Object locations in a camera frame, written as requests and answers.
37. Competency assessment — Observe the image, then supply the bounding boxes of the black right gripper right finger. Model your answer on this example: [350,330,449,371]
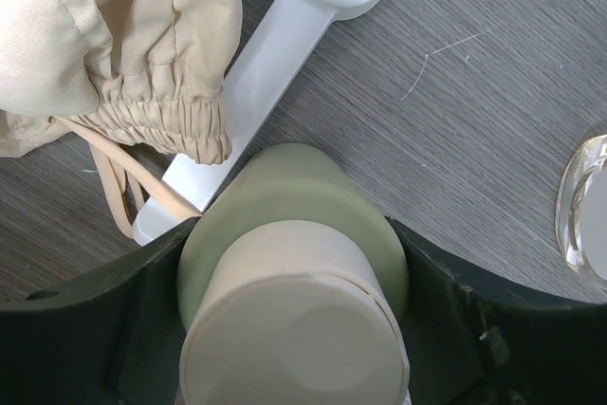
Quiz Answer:
[390,220,606,404]

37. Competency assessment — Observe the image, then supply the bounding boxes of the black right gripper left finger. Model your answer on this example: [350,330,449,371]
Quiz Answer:
[1,218,197,404]

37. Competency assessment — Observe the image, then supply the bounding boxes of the clear amber liquid bottle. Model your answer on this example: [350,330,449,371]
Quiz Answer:
[555,135,606,288]

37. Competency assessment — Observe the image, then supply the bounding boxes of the green bottle cream cap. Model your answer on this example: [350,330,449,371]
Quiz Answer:
[177,143,410,404]

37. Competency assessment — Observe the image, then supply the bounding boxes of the beige cloth trousers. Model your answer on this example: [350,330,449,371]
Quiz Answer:
[1,0,242,235]

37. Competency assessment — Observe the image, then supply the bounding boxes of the white metal clothes rack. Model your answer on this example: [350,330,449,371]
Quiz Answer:
[131,0,404,248]

